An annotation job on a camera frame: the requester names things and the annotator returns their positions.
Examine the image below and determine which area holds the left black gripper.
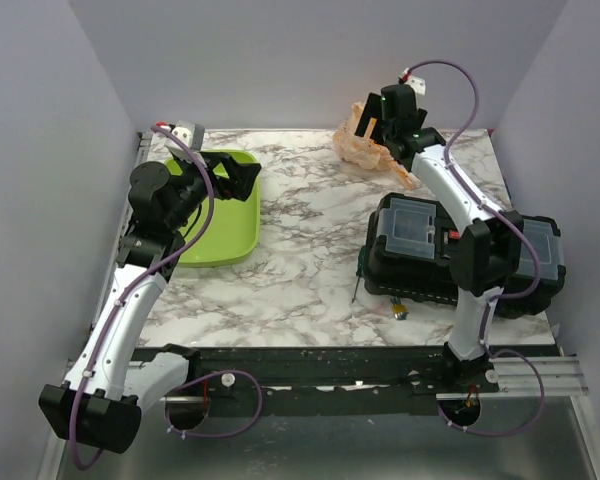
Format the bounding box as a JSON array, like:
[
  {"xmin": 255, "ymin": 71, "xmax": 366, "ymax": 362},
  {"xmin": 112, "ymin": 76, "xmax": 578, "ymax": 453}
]
[{"xmin": 167, "ymin": 149, "xmax": 261, "ymax": 230}]

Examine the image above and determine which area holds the orange printed plastic bag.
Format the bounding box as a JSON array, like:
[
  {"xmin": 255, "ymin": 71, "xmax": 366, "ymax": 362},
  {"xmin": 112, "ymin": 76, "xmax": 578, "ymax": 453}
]
[{"xmin": 332, "ymin": 102, "xmax": 421, "ymax": 190}]

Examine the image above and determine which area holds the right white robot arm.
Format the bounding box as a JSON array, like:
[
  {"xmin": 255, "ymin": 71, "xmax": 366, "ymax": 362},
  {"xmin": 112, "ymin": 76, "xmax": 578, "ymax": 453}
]
[{"xmin": 355, "ymin": 83, "xmax": 526, "ymax": 392}]

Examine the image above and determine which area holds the green plastic tray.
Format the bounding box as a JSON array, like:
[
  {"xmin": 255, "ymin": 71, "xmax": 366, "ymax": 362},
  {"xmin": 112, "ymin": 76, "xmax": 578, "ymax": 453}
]
[{"xmin": 177, "ymin": 150, "xmax": 260, "ymax": 268}]

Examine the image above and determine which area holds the black tool case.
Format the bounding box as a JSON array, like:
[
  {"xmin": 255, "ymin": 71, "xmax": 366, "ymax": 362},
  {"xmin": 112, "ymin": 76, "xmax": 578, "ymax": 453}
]
[{"xmin": 356, "ymin": 193, "xmax": 567, "ymax": 319}]

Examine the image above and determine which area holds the small green screwdriver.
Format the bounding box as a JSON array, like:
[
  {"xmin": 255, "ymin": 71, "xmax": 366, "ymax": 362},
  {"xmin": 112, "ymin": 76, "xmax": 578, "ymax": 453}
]
[{"xmin": 351, "ymin": 246, "xmax": 366, "ymax": 304}]

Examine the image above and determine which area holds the small yellow blue connector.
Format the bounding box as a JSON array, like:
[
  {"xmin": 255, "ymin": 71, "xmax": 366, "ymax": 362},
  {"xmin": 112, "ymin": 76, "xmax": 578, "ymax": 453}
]
[{"xmin": 390, "ymin": 297, "xmax": 408, "ymax": 320}]

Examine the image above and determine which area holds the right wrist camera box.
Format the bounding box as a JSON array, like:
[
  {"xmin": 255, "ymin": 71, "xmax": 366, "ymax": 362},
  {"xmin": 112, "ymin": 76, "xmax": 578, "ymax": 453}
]
[{"xmin": 398, "ymin": 68, "xmax": 426, "ymax": 97}]

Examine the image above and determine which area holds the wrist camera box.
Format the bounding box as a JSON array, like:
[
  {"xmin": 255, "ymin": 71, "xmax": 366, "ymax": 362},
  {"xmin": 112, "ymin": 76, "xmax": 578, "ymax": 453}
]
[
  {"xmin": 165, "ymin": 121, "xmax": 205, "ymax": 163},
  {"xmin": 398, "ymin": 68, "xmax": 426, "ymax": 97}
]

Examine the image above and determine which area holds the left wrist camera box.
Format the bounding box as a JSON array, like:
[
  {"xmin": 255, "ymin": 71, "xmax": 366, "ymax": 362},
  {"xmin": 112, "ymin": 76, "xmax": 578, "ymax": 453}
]
[{"xmin": 165, "ymin": 121, "xmax": 205, "ymax": 163}]

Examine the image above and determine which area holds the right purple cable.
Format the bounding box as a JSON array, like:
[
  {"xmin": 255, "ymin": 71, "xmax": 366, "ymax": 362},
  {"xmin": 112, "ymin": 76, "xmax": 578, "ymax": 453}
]
[{"xmin": 397, "ymin": 60, "xmax": 546, "ymax": 438}]

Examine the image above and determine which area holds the purple cable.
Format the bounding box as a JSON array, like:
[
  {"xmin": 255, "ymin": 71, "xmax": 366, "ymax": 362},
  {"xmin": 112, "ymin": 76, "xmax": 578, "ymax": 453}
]
[
  {"xmin": 397, "ymin": 60, "xmax": 546, "ymax": 438},
  {"xmin": 68, "ymin": 122, "xmax": 264, "ymax": 472}
]

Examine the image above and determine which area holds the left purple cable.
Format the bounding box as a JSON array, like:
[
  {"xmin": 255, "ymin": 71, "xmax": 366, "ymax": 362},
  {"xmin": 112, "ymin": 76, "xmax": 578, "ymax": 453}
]
[{"xmin": 68, "ymin": 122, "xmax": 264, "ymax": 472}]

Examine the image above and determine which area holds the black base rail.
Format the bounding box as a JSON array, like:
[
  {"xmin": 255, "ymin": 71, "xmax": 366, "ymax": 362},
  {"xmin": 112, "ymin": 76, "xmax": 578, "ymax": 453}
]
[{"xmin": 129, "ymin": 344, "xmax": 501, "ymax": 419}]

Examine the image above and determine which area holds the aluminium extrusion rail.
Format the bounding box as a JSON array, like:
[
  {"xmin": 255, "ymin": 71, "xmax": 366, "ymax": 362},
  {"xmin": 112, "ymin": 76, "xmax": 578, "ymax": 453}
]
[{"xmin": 85, "ymin": 353, "xmax": 588, "ymax": 409}]

